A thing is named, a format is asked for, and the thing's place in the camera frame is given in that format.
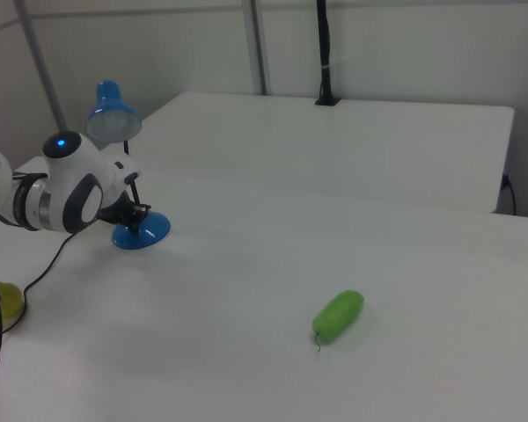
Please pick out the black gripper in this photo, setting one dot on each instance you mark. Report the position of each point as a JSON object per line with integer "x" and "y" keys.
{"x": 114, "y": 213}

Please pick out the blue desk lamp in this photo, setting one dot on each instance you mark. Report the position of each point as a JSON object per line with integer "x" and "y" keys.
{"x": 110, "y": 101}

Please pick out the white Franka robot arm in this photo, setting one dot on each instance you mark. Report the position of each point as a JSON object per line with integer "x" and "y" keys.
{"x": 70, "y": 176}

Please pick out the yellow-green toy pear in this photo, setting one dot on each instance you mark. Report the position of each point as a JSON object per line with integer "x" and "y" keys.
{"x": 11, "y": 299}

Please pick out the white adjacent table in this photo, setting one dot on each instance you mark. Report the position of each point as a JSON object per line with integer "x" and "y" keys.
{"x": 334, "y": 145}

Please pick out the green toy cucumber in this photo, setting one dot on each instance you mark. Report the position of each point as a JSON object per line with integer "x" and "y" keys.
{"x": 336, "y": 316}

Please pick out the black pole with clamp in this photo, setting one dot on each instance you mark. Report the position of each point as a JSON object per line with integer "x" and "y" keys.
{"x": 323, "y": 44}

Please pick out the grey metal partition post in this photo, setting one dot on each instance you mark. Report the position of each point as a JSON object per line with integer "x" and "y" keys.
{"x": 257, "y": 44}

